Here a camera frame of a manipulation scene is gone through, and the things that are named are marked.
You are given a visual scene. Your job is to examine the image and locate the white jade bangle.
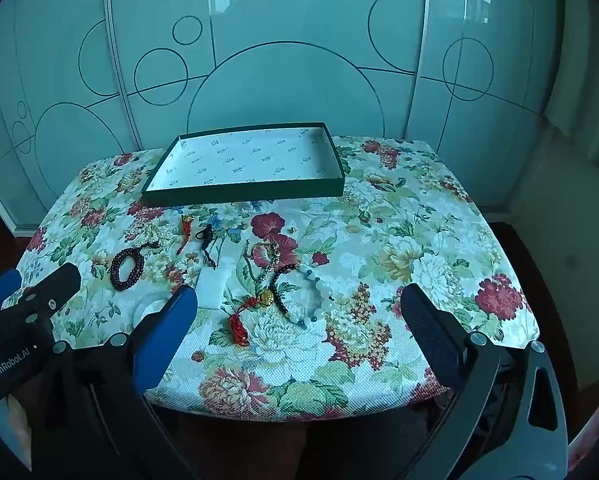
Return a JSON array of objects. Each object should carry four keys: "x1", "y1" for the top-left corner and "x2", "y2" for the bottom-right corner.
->
[{"x1": 132, "y1": 292, "x2": 170, "y2": 328}]

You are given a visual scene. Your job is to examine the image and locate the dark red bead bracelet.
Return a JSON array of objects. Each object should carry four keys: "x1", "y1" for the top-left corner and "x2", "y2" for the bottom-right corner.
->
[{"x1": 109, "y1": 240, "x2": 162, "y2": 293}]

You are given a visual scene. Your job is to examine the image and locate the gold pendant red tassel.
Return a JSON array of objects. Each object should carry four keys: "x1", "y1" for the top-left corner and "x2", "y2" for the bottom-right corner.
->
[{"x1": 224, "y1": 238, "x2": 281, "y2": 348}]

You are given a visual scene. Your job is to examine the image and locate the white rectangular jade pendant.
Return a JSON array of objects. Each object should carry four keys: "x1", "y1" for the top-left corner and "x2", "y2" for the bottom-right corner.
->
[{"x1": 195, "y1": 268, "x2": 230, "y2": 310}]

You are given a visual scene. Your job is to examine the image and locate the white pearl necklace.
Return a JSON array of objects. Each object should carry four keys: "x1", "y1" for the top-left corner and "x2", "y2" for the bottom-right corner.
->
[{"x1": 129, "y1": 219, "x2": 174, "y2": 254}]

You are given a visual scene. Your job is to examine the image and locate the jade and dark bead bracelet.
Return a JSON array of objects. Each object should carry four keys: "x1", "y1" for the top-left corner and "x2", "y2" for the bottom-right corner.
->
[{"x1": 271, "y1": 262, "x2": 333, "y2": 330}]

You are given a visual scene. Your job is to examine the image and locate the red cord gold charm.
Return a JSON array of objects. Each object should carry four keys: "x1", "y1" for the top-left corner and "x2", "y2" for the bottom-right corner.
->
[{"x1": 177, "y1": 214, "x2": 194, "y2": 255}]

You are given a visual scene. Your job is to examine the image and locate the floral tablecloth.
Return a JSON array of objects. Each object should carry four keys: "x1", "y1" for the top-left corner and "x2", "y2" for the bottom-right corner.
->
[{"x1": 18, "y1": 136, "x2": 539, "y2": 422}]

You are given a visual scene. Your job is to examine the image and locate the green shallow cardboard box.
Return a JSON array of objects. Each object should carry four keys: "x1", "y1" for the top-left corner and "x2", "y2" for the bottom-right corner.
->
[{"x1": 142, "y1": 122, "x2": 345, "y2": 207}]

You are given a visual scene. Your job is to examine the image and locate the frosted glass wardrobe doors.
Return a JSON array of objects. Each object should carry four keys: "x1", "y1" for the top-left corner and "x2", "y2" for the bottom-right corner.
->
[{"x1": 0, "y1": 0, "x2": 562, "y2": 236}]

